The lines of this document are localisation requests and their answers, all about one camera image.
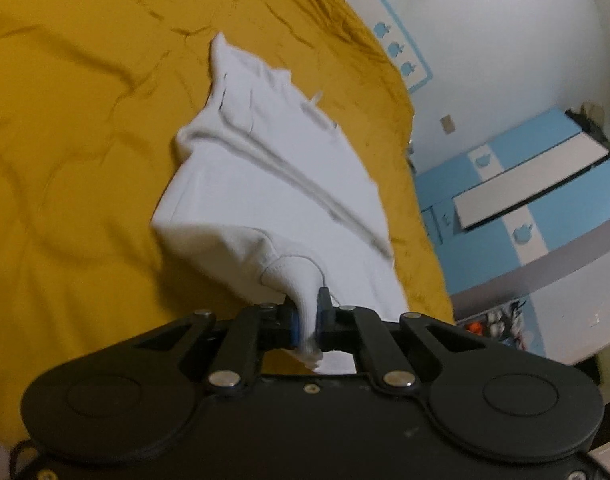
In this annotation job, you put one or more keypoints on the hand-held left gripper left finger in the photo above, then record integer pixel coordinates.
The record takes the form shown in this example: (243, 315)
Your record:
(295, 326)

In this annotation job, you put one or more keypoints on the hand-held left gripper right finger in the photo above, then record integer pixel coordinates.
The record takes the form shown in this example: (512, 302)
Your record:
(321, 316)

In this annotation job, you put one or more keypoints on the white printed t-shirt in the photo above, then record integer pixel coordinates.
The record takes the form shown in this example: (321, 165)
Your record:
(265, 185)

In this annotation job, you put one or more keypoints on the cluster of small figurines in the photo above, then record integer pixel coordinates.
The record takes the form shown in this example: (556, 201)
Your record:
(497, 322)

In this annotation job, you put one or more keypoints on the blue and white wardrobe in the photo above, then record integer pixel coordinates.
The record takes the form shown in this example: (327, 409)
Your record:
(525, 185)

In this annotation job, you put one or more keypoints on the mustard yellow bed blanket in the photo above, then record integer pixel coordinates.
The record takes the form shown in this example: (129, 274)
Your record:
(85, 150)

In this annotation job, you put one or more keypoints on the beige wall switch plate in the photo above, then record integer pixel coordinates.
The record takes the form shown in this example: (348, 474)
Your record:
(447, 123)

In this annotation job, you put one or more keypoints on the blue apple-shaped wall hook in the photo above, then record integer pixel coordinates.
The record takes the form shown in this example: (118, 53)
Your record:
(395, 49)
(382, 28)
(408, 68)

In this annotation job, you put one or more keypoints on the blue-framed white wall board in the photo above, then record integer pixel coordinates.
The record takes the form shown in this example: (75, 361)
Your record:
(385, 5)

